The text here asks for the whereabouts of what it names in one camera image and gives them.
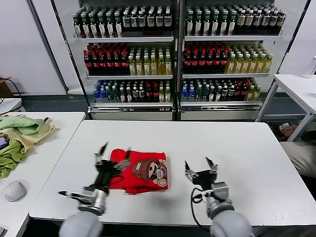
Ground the olive green garment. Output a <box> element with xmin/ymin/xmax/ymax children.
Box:
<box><xmin>0</xmin><ymin>138</ymin><xmax>27</xmax><ymax>179</ymax></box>

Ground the beverage display shelf unit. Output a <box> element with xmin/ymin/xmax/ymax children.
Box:
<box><xmin>51</xmin><ymin>0</ymin><xmax>180</xmax><ymax>121</ymax></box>
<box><xmin>178</xmin><ymin>0</ymin><xmax>312</xmax><ymax>122</ymax></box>

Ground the beige fabric object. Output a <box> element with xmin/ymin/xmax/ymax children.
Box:
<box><xmin>280</xmin><ymin>142</ymin><xmax>316</xmax><ymax>177</ymax></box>

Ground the grey slanted metal post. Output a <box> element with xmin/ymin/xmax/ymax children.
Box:
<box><xmin>26</xmin><ymin>0</ymin><xmax>70</xmax><ymax>94</ymax></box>

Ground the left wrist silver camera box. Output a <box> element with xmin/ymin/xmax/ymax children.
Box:
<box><xmin>79</xmin><ymin>186</ymin><xmax>99</xmax><ymax>205</ymax></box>

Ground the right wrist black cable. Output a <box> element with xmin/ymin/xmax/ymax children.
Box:
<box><xmin>190</xmin><ymin>187</ymin><xmax>213</xmax><ymax>230</ymax></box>

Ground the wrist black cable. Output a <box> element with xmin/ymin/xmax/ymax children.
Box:
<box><xmin>190</xmin><ymin>187</ymin><xmax>213</xmax><ymax>230</ymax></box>
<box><xmin>58</xmin><ymin>190</ymin><xmax>82</xmax><ymax>199</ymax></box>

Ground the white rounded desk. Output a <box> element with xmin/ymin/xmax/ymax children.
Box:
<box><xmin>0</xmin><ymin>98</ymin><xmax>25</xmax><ymax>115</ymax></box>

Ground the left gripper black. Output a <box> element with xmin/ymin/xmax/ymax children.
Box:
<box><xmin>95</xmin><ymin>142</ymin><xmax>133</xmax><ymax>195</ymax></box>

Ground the green cap cream label bottle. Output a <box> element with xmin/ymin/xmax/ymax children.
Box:
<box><xmin>81</xmin><ymin>12</ymin><xmax>90</xmax><ymax>39</ymax></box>
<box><xmin>185</xmin><ymin>10</ymin><xmax>195</xmax><ymax>37</ymax></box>
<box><xmin>90</xmin><ymin>12</ymin><xmax>99</xmax><ymax>39</ymax></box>
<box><xmin>115</xmin><ymin>12</ymin><xmax>123</xmax><ymax>39</ymax></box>
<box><xmin>202</xmin><ymin>10</ymin><xmax>212</xmax><ymax>37</ymax></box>
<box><xmin>220</xmin><ymin>10</ymin><xmax>229</xmax><ymax>37</ymax></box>
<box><xmin>106</xmin><ymin>12</ymin><xmax>115</xmax><ymax>39</ymax></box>
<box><xmin>211</xmin><ymin>10</ymin><xmax>220</xmax><ymax>37</ymax></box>
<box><xmin>73</xmin><ymin>12</ymin><xmax>82</xmax><ymax>39</ymax></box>
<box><xmin>194</xmin><ymin>10</ymin><xmax>203</xmax><ymax>37</ymax></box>
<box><xmin>228</xmin><ymin>10</ymin><xmax>237</xmax><ymax>37</ymax></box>
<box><xmin>98</xmin><ymin>12</ymin><xmax>107</xmax><ymax>39</ymax></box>

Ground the beige label dark drink bottle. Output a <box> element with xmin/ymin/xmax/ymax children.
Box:
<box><xmin>277</xmin><ymin>9</ymin><xmax>286</xmax><ymax>35</ymax></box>
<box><xmin>237</xmin><ymin>9</ymin><xmax>245</xmax><ymax>35</ymax></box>
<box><xmin>270</xmin><ymin>9</ymin><xmax>278</xmax><ymax>35</ymax></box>
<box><xmin>253</xmin><ymin>9</ymin><xmax>262</xmax><ymax>35</ymax></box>
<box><xmin>245</xmin><ymin>9</ymin><xmax>254</xmax><ymax>35</ymax></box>
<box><xmin>262</xmin><ymin>9</ymin><xmax>271</xmax><ymax>35</ymax></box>

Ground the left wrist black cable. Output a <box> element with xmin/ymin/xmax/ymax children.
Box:
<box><xmin>58</xmin><ymin>190</ymin><xmax>82</xmax><ymax>199</ymax></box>

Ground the cream yellow garment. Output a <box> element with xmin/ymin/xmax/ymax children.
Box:
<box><xmin>0</xmin><ymin>118</ymin><xmax>55</xmax><ymax>154</ymax></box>

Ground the brown cardboard box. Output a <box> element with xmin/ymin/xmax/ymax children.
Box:
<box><xmin>0</xmin><ymin>76</ymin><xmax>14</xmax><ymax>97</ymax></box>

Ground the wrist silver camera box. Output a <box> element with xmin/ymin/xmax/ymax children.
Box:
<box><xmin>79</xmin><ymin>186</ymin><xmax>99</xmax><ymax>205</ymax></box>
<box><xmin>211</xmin><ymin>182</ymin><xmax>229</xmax><ymax>199</ymax></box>

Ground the light green garment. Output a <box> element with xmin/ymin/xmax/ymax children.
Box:
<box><xmin>0</xmin><ymin>115</ymin><xmax>44</xmax><ymax>136</ymax></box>

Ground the white side table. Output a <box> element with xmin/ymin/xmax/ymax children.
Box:
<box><xmin>0</xmin><ymin>112</ymin><xmax>86</xmax><ymax>237</ymax></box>

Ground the dark green fabric object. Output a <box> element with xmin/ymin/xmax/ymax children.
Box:
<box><xmin>301</xmin><ymin>122</ymin><xmax>316</xmax><ymax>143</ymax></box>

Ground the red t-shirt with bear print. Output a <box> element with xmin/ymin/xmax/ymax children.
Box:
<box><xmin>108</xmin><ymin>148</ymin><xmax>171</xmax><ymax>196</ymax></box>

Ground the white computer mouse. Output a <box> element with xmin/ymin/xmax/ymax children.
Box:
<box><xmin>4</xmin><ymin>180</ymin><xmax>27</xmax><ymax>202</ymax></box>

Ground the pink clothes pile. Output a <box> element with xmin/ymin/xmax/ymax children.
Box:
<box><xmin>278</xmin><ymin>123</ymin><xmax>299</xmax><ymax>139</ymax></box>

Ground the white table with metal legs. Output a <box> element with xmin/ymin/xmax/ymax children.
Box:
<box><xmin>255</xmin><ymin>73</ymin><xmax>316</xmax><ymax>143</ymax></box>

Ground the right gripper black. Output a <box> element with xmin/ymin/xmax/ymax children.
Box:
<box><xmin>184</xmin><ymin>156</ymin><xmax>218</xmax><ymax>191</ymax></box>

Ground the white cap dark drink bottle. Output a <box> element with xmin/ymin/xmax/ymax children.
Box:
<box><xmin>130</xmin><ymin>9</ymin><xmax>139</xmax><ymax>35</ymax></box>
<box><xmin>164</xmin><ymin>8</ymin><xmax>173</xmax><ymax>35</ymax></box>
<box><xmin>122</xmin><ymin>9</ymin><xmax>131</xmax><ymax>35</ymax></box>
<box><xmin>147</xmin><ymin>9</ymin><xmax>156</xmax><ymax>35</ymax></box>
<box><xmin>156</xmin><ymin>9</ymin><xmax>164</xmax><ymax>35</ymax></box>
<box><xmin>138</xmin><ymin>9</ymin><xmax>147</xmax><ymax>35</ymax></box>

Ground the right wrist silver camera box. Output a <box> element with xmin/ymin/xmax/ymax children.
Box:
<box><xmin>211</xmin><ymin>182</ymin><xmax>229</xmax><ymax>199</ymax></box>

